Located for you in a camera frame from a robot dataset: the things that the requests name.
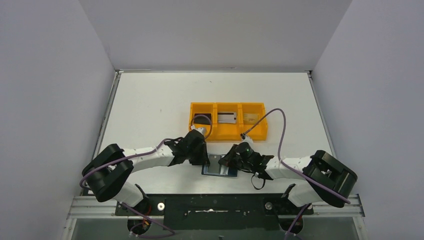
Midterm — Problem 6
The blue leather card holder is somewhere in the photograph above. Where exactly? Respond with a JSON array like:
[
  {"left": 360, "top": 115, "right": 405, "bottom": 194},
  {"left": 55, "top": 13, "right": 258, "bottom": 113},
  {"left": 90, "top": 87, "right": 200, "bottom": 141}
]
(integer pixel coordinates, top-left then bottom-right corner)
[{"left": 201, "top": 154, "right": 238, "bottom": 178}]

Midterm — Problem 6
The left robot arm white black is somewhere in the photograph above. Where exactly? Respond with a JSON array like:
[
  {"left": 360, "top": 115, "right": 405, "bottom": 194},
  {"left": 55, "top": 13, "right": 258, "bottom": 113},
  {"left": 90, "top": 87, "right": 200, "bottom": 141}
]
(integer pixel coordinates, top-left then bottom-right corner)
[{"left": 79, "top": 127, "right": 210, "bottom": 207}]

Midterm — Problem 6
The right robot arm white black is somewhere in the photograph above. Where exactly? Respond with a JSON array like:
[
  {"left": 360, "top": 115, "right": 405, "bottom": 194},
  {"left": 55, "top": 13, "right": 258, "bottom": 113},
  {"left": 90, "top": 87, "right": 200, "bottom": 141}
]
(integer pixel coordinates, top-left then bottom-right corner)
[{"left": 218, "top": 141, "right": 358, "bottom": 208}]

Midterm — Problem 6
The black card in bin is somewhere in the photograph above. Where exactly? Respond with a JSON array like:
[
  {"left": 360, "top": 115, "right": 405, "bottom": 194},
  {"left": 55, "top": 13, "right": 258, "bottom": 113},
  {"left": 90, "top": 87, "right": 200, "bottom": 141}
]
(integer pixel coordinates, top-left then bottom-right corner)
[{"left": 191, "top": 113, "right": 212, "bottom": 125}]

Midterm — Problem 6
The gold card in bin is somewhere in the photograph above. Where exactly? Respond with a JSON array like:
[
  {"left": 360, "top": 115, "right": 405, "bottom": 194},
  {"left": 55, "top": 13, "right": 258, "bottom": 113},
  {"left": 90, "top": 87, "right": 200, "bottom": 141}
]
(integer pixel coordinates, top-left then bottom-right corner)
[{"left": 243, "top": 113, "right": 259, "bottom": 125}]

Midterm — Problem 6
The orange three-compartment bin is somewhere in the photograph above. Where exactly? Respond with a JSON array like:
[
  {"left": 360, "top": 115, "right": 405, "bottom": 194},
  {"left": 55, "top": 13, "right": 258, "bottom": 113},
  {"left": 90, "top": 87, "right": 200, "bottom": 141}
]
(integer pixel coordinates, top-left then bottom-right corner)
[{"left": 188, "top": 102, "right": 268, "bottom": 142}]

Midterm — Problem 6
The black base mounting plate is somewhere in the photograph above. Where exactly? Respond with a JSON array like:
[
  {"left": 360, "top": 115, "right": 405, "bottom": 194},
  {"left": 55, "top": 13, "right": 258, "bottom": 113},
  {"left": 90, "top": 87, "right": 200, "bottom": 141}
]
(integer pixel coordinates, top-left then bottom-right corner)
[{"left": 134, "top": 193, "right": 302, "bottom": 231}]

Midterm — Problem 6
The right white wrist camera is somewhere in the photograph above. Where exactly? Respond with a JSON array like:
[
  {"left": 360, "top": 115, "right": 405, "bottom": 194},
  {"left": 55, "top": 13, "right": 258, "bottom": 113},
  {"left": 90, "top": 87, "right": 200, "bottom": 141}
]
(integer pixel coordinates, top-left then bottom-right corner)
[{"left": 240, "top": 133, "right": 254, "bottom": 146}]

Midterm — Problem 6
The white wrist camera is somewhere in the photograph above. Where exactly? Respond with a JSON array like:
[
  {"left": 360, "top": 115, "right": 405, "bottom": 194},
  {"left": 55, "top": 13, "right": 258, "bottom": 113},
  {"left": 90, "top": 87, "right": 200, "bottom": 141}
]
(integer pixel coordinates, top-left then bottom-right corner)
[
  {"left": 240, "top": 133, "right": 254, "bottom": 146},
  {"left": 190, "top": 125, "right": 207, "bottom": 137}
]

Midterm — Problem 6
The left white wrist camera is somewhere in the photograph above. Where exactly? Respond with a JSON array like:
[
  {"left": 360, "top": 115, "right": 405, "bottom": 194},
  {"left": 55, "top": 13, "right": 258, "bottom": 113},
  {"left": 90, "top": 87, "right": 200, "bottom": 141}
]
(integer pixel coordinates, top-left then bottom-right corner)
[{"left": 190, "top": 125, "right": 207, "bottom": 137}]

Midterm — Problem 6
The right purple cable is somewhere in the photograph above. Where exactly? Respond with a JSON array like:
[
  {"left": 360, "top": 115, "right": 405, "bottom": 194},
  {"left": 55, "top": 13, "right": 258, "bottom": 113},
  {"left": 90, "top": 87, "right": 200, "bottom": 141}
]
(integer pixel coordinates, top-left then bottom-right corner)
[{"left": 240, "top": 108, "right": 351, "bottom": 240}]

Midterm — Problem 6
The purple cable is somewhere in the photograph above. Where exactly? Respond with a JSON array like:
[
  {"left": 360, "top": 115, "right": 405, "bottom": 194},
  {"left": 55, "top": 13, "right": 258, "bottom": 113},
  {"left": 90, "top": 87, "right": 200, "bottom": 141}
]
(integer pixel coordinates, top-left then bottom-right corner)
[
  {"left": 240, "top": 108, "right": 351, "bottom": 240},
  {"left": 79, "top": 114, "right": 213, "bottom": 239}
]

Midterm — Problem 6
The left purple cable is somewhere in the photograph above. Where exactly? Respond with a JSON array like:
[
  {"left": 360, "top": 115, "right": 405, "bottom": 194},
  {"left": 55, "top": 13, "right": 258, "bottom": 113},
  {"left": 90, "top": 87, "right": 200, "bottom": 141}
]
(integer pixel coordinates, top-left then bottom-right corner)
[{"left": 79, "top": 114, "right": 213, "bottom": 239}]

